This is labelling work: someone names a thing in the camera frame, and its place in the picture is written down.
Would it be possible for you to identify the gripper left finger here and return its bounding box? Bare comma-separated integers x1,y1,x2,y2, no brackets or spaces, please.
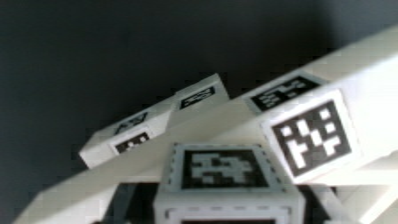
94,183,158,224

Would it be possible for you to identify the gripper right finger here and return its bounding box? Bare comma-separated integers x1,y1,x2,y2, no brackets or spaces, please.
295,183,357,224

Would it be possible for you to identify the white chair back frame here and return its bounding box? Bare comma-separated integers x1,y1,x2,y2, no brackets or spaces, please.
14,26,398,224

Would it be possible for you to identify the white chair leg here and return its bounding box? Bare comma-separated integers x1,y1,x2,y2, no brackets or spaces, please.
80,74,229,168

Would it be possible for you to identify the white tagged cube nut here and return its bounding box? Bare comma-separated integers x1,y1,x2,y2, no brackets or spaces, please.
153,144,306,224

